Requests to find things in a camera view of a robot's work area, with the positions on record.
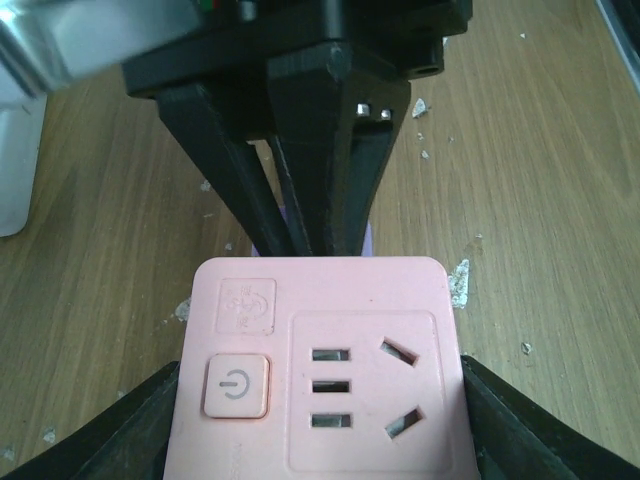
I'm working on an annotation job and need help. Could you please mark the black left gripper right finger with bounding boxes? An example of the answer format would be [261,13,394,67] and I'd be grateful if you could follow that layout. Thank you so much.
[461,355,639,479]

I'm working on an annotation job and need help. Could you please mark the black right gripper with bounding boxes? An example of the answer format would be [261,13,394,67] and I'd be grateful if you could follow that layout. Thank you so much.
[123,1,473,256]

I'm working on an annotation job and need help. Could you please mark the pink adapter with blue plug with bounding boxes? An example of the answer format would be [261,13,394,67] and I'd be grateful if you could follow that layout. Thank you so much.
[164,257,479,479]

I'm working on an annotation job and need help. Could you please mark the purple adapter cube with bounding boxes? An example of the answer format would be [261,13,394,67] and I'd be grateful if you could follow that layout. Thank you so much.
[251,206,374,257]

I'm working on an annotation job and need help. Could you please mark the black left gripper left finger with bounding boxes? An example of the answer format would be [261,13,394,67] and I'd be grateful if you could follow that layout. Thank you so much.
[4,361,179,480]

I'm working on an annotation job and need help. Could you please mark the aluminium rail frame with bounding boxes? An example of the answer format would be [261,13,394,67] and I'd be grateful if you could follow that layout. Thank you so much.
[596,0,640,91]

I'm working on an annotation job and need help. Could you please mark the white power strip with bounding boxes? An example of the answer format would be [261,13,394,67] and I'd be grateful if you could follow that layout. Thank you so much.
[0,96,47,237]

